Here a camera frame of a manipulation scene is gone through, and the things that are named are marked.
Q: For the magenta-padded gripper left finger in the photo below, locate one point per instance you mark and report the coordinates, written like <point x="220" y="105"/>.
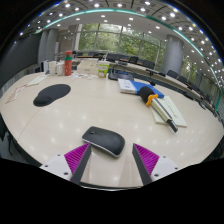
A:
<point x="57" y="165"/>

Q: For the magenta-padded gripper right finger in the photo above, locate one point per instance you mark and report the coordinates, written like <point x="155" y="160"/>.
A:
<point x="160" y="165"/>

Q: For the black computer mouse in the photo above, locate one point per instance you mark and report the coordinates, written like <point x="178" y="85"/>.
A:
<point x="105" y="140"/>

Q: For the black mouse pad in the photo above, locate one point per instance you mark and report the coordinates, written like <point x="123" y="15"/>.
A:
<point x="53" y="92"/>

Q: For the blue and white book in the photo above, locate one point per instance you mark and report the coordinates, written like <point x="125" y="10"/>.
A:
<point x="128" y="86"/>

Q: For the white printed booklet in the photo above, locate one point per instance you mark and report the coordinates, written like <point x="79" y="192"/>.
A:
<point x="37" y="80"/>

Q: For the colourful printed leaflet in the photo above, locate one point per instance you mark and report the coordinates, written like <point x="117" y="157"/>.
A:
<point x="83" y="76"/>

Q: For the white lidded mug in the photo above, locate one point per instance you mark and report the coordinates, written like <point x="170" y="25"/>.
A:
<point x="60" y="69"/>

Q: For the white cup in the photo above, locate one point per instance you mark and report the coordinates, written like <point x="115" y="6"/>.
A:
<point x="52" y="67"/>

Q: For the black conference device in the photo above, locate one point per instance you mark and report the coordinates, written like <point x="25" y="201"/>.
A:
<point x="120" y="75"/>

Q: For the red drink bottle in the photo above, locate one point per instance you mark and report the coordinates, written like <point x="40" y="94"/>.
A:
<point x="68" y="65"/>

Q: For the row of dark chairs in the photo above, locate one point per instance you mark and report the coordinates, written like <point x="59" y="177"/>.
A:
<point x="146" y="64"/>

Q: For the beige cardboard box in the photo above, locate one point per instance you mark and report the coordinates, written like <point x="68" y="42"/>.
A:
<point x="87" y="66"/>

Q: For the paper cup with green print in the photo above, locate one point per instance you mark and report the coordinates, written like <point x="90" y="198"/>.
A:
<point x="103" y="70"/>

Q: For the ceiling lights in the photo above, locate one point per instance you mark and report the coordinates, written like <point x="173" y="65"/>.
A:
<point x="100" y="5"/>

